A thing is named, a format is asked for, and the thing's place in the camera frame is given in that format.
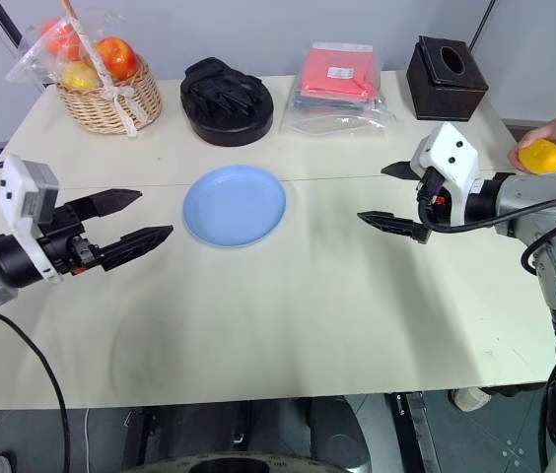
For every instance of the wicker fruit basket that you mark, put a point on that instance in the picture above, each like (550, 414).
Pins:
(127, 111)

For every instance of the red apple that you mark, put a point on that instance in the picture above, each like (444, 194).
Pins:
(118, 58)

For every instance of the clear plastic zip bag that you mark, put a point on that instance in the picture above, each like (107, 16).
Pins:
(36, 59)

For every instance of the black tissue box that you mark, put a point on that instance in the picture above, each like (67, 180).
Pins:
(448, 88)

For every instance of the light blue plate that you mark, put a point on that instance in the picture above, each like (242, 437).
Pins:
(234, 206)

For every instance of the dark rounded shape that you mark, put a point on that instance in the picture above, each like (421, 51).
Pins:
(332, 428)

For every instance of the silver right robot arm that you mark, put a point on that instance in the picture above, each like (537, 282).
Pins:
(544, 197)

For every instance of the yellow orange fruit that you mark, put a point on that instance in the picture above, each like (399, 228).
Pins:
(543, 156)

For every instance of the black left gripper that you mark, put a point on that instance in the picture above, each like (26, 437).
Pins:
(68, 241)

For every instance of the black metal table leg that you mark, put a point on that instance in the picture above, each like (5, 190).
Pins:
(418, 433)

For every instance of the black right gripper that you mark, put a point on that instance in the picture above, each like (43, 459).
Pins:
(435, 184)

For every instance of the black glove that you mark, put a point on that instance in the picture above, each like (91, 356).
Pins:
(219, 88)

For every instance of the black gloves on dish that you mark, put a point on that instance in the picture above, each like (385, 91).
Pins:
(238, 125)

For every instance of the clear plastic bags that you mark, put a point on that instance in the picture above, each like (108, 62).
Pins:
(337, 118)

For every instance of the woven wicker basket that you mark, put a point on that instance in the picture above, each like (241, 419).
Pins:
(110, 106)

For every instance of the red cloth packet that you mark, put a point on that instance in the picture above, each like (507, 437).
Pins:
(337, 74)

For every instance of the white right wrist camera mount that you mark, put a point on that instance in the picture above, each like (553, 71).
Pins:
(450, 157)

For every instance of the white shoe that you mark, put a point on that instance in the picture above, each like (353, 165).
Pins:
(469, 399)

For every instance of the orange fruit in bag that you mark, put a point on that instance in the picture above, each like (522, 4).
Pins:
(61, 42)

